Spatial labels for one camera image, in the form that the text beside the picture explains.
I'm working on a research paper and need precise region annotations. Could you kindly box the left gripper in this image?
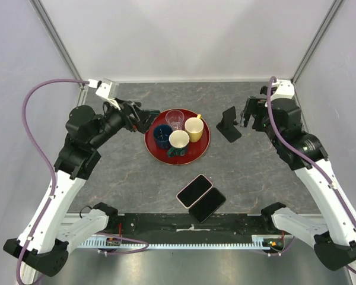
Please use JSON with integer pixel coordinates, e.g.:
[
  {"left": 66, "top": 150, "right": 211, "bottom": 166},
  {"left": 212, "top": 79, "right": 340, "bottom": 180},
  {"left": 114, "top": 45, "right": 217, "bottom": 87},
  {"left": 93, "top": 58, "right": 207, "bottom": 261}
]
[{"left": 89, "top": 97, "right": 160, "bottom": 149}]

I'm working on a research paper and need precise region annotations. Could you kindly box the black folding phone stand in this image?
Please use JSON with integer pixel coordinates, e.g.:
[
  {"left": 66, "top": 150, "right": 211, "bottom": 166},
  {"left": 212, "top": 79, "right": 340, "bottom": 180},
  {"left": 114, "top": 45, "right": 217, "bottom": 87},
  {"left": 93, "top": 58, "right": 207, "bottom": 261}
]
[{"left": 216, "top": 106, "right": 241, "bottom": 143}]

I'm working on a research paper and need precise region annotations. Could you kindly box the phone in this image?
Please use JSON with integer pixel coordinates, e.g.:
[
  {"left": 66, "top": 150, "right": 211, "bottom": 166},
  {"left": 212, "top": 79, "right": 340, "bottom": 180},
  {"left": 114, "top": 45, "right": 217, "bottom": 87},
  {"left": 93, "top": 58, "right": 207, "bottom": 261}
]
[
  {"left": 189, "top": 188, "right": 226, "bottom": 223},
  {"left": 176, "top": 174, "right": 213, "bottom": 209}
]

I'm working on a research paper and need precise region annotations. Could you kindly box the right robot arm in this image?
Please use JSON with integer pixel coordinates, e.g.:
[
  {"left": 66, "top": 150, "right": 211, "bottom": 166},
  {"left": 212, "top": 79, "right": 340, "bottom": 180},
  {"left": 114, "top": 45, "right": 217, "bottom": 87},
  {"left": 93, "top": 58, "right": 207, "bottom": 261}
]
[{"left": 240, "top": 96, "right": 356, "bottom": 271}]

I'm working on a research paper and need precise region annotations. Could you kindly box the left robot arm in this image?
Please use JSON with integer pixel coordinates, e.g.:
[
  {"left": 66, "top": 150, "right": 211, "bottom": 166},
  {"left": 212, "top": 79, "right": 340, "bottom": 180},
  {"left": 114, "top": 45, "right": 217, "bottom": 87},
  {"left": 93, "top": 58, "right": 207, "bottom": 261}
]
[{"left": 4, "top": 99, "right": 160, "bottom": 277}]

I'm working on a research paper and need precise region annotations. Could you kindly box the phone in pink case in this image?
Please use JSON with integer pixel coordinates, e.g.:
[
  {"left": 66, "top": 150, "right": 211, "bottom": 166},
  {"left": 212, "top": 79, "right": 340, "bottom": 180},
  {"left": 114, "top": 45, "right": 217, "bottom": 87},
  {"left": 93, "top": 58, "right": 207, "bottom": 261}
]
[{"left": 176, "top": 174, "right": 213, "bottom": 209}]

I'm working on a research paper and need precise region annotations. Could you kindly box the dark blue cup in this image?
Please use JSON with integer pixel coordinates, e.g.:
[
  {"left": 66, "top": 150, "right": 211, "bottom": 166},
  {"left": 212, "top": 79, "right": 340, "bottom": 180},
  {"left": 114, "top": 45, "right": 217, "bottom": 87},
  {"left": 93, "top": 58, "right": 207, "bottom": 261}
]
[{"left": 153, "top": 124, "right": 173, "bottom": 150}]

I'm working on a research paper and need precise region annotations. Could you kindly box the clear glass cup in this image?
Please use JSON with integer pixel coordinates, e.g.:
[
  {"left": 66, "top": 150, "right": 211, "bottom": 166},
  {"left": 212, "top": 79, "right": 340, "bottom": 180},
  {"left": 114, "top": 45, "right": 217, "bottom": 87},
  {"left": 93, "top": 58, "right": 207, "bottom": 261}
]
[{"left": 165, "top": 110, "right": 185, "bottom": 131}]

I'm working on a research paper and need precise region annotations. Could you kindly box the green mug white inside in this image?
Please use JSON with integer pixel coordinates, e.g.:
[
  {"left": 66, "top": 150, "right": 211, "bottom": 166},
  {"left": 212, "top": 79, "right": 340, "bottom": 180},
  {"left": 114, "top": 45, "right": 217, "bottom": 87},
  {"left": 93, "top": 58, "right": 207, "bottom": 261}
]
[{"left": 167, "top": 130, "right": 190, "bottom": 158}]

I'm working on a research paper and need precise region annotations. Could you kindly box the yellow mug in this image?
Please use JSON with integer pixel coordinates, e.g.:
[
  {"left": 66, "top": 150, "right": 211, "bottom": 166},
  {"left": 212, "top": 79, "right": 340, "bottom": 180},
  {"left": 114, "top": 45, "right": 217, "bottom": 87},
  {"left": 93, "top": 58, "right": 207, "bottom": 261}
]
[{"left": 185, "top": 114, "right": 204, "bottom": 143}]

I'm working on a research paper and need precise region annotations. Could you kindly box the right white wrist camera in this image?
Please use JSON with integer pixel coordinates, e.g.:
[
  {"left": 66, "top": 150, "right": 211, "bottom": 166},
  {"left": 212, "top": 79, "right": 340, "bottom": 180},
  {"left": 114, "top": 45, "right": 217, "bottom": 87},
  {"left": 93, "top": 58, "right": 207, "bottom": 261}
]
[{"left": 271, "top": 79, "right": 295, "bottom": 100}]

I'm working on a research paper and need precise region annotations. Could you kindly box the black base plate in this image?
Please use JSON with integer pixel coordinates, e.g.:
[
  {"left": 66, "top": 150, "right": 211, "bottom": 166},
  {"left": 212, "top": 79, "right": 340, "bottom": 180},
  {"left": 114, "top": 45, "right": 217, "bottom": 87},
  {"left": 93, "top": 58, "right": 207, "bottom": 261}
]
[{"left": 104, "top": 213, "right": 282, "bottom": 245}]

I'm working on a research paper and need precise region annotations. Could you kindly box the white cable duct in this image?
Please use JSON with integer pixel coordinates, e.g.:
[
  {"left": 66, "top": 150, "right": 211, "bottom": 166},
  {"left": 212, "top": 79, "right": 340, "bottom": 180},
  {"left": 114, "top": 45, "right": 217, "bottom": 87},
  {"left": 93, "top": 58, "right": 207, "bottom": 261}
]
[{"left": 77, "top": 236, "right": 288, "bottom": 249}]

